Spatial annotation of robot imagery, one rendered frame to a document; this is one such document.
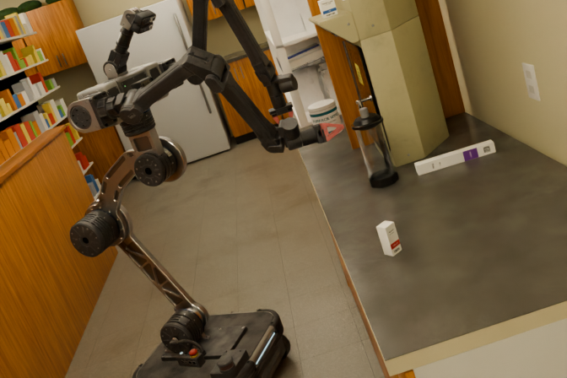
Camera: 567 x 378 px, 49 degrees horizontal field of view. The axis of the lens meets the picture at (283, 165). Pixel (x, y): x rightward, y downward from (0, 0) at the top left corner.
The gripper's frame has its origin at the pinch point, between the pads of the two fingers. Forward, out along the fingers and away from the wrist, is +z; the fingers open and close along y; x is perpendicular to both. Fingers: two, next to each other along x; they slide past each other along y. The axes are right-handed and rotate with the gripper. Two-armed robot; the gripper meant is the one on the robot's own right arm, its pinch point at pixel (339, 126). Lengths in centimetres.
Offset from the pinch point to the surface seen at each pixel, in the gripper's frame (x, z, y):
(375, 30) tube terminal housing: -27.7, 19.2, -13.2
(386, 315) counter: 40, -13, -88
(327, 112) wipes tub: -6, 4, 61
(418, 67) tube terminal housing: -11.8, 32.9, -1.9
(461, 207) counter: 31, 21, -49
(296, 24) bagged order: -58, 9, 123
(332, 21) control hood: -34.6, 6.3, -14.5
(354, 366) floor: 106, -19, 49
